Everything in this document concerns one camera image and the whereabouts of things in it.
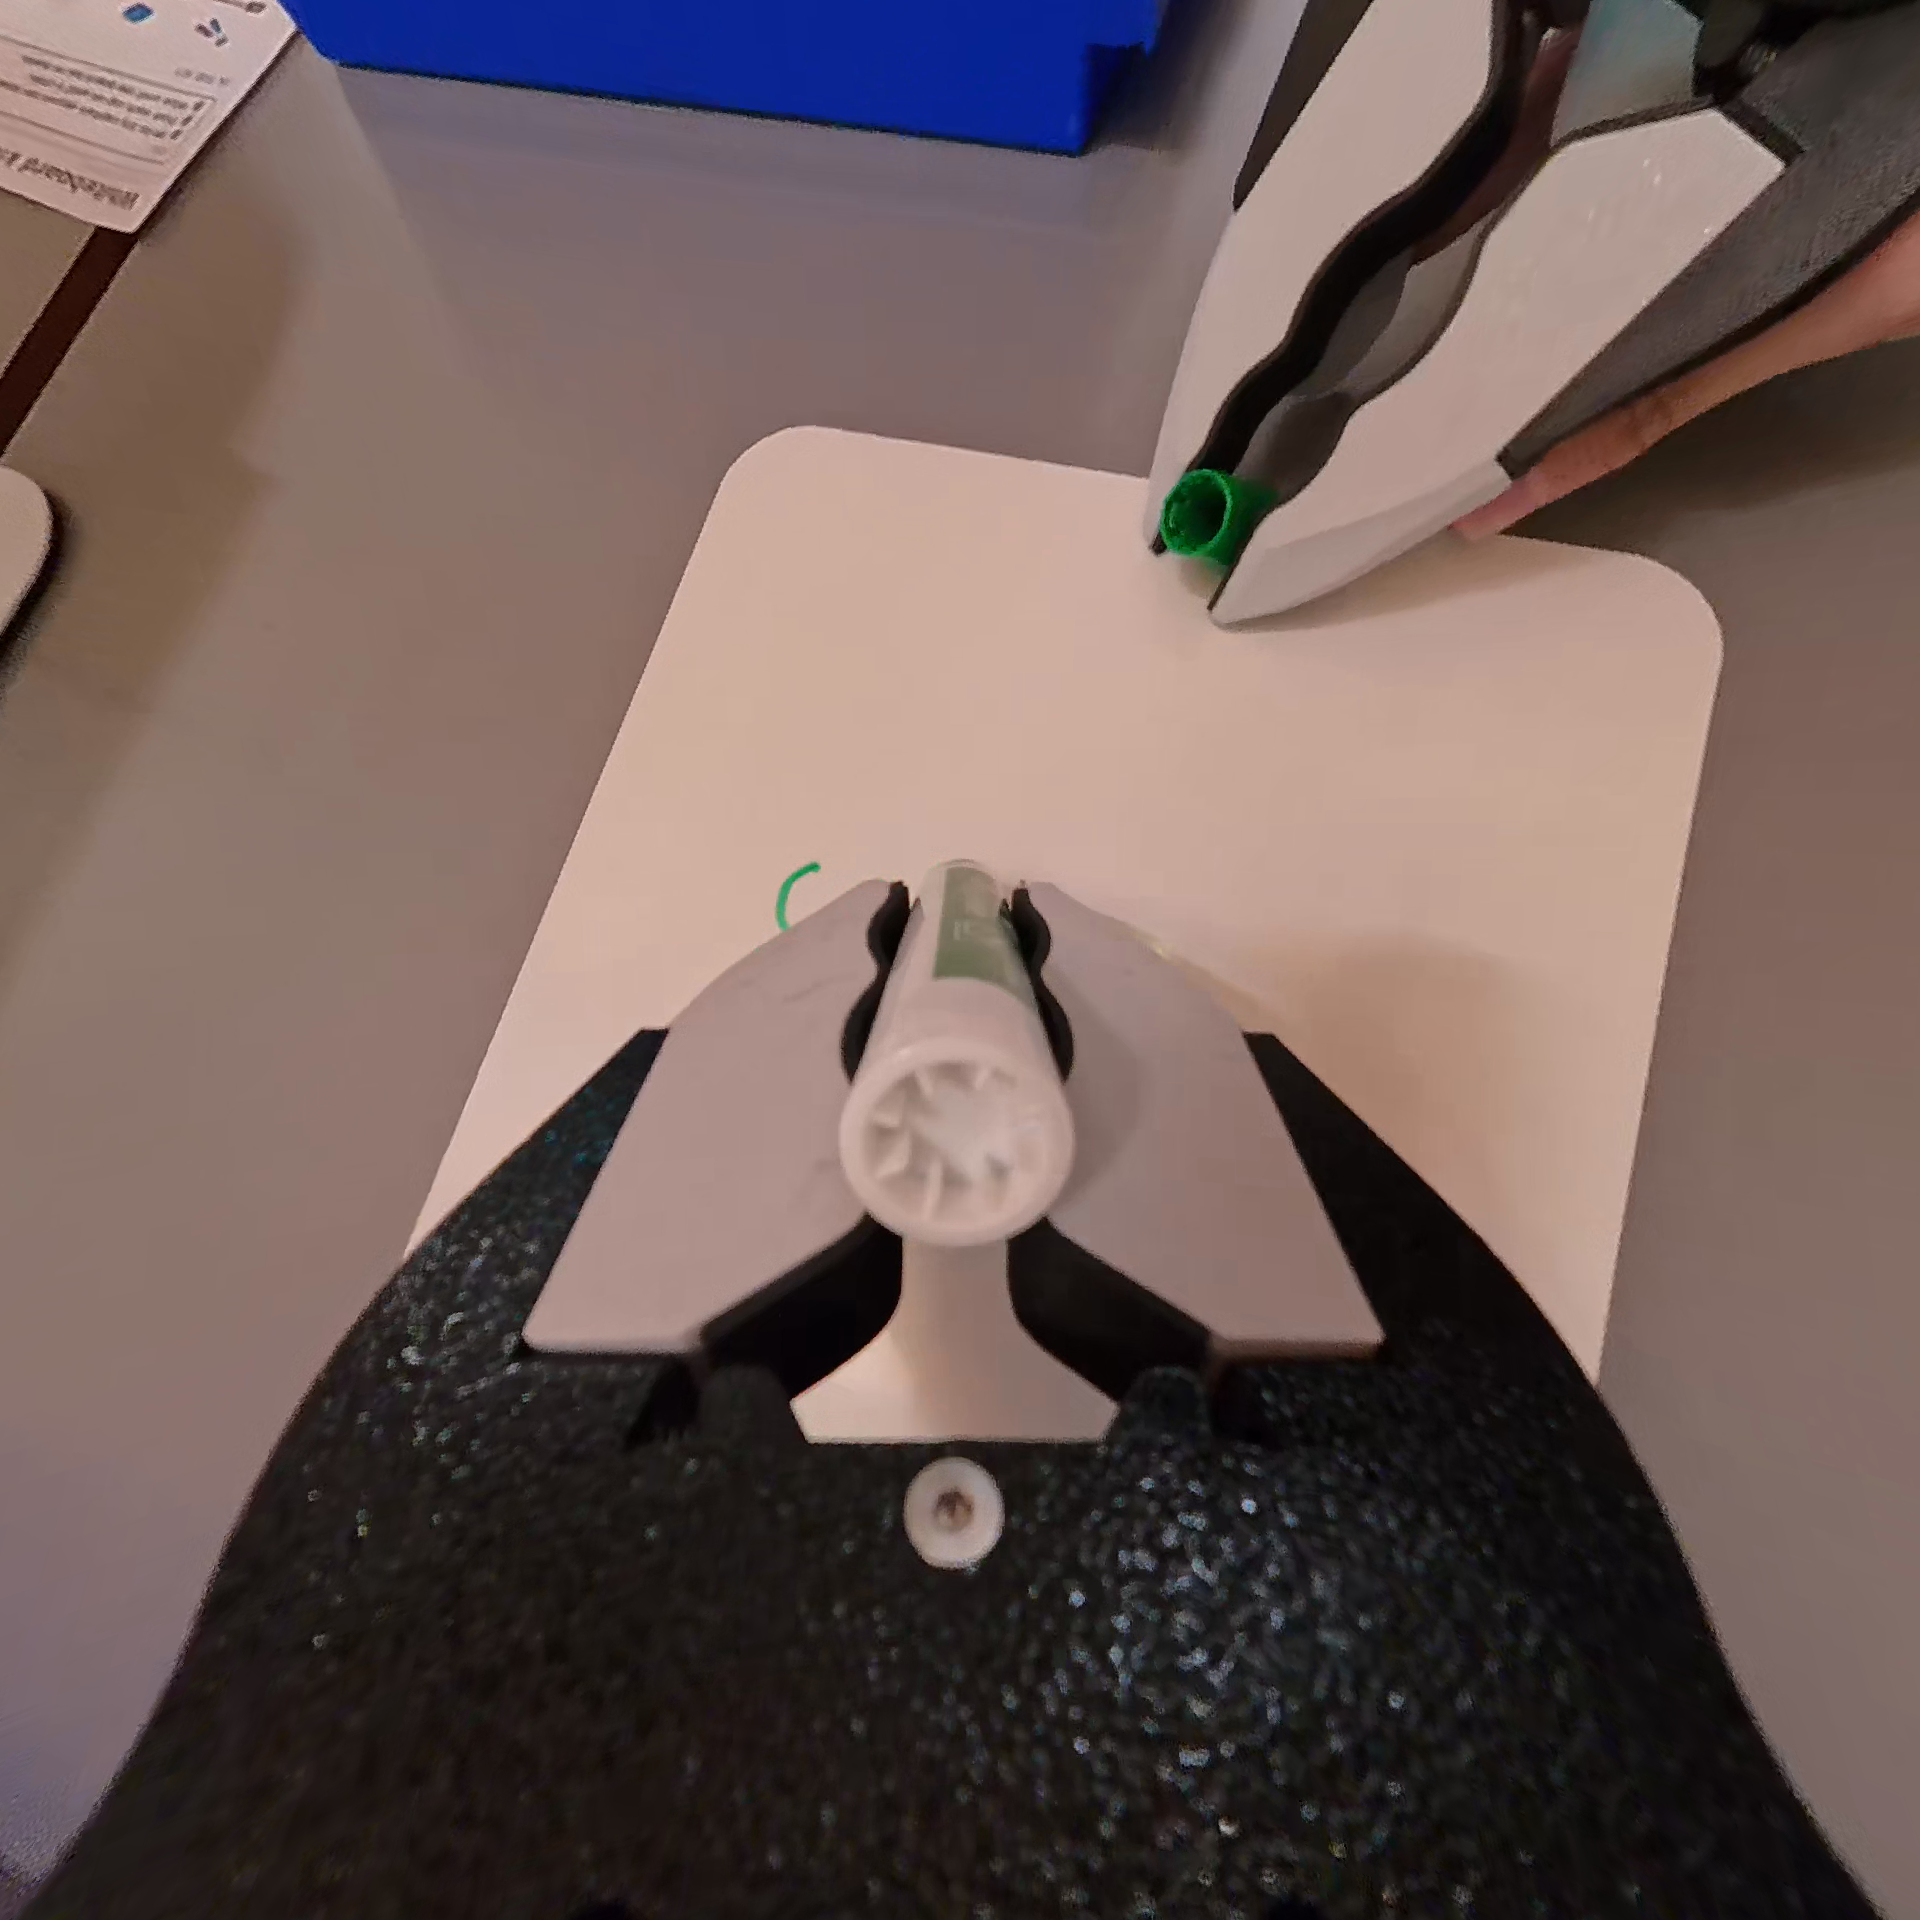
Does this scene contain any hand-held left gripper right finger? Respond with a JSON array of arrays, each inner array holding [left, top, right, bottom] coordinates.
[[1013, 879, 1390, 1403]]

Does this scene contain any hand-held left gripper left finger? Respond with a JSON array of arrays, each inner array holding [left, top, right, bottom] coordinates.
[[525, 879, 914, 1403]]

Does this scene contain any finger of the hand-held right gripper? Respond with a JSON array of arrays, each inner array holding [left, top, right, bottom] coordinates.
[[1149, 0, 1504, 559], [1204, 104, 1806, 630]]

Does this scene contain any green dry-erase marker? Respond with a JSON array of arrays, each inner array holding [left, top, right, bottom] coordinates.
[[834, 857, 1078, 1248]]

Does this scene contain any green marker cap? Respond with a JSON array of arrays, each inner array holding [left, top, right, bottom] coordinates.
[[1159, 469, 1280, 576]]

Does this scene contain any white whiteboard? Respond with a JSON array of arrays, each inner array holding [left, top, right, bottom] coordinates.
[[404, 422, 1727, 1445]]

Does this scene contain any blue plastic bin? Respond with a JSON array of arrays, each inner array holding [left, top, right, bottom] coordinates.
[[276, 0, 1164, 154]]

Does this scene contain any person's right hand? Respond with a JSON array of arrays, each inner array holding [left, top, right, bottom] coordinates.
[[1456, 210, 1920, 541]]

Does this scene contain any wooden sign stand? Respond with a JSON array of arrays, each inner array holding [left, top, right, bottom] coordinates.
[[0, 463, 63, 640]]

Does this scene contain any printed instruction sheet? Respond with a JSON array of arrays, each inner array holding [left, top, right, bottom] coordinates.
[[0, 0, 301, 232]]

